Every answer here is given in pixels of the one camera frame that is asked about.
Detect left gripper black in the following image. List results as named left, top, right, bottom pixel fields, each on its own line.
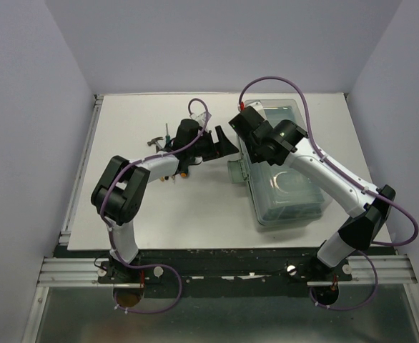
left=188, top=126, right=239, bottom=162

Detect grey translucent tool box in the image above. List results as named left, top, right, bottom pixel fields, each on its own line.
left=227, top=97, right=332, bottom=233

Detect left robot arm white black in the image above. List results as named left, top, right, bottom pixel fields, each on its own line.
left=91, top=119, right=239, bottom=282

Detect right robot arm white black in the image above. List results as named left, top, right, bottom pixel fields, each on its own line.
left=230, top=106, right=395, bottom=280

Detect yellow black pliers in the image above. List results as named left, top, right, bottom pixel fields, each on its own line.
left=160, top=175, right=176, bottom=184

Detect small claw hammer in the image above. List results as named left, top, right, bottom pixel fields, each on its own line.
left=147, top=136, right=164, bottom=149

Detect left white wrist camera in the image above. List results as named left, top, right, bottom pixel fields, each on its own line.
left=189, top=111, right=212, bottom=131

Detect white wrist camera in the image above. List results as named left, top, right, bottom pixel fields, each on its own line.
left=189, top=111, right=212, bottom=131
left=238, top=101, right=266, bottom=118

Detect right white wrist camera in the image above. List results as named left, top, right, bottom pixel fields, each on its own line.
left=238, top=101, right=266, bottom=118

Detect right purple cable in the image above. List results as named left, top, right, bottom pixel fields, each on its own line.
left=237, top=76, right=419, bottom=312

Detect purple cable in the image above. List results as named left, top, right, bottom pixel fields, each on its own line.
left=237, top=76, right=419, bottom=312
left=100, top=99, right=210, bottom=315

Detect black mounting rail base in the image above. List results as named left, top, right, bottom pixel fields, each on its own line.
left=94, top=246, right=353, bottom=299

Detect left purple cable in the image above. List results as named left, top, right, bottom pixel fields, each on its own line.
left=100, top=99, right=210, bottom=315

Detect aluminium extrusion frame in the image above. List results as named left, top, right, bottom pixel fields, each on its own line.
left=23, top=255, right=114, bottom=343

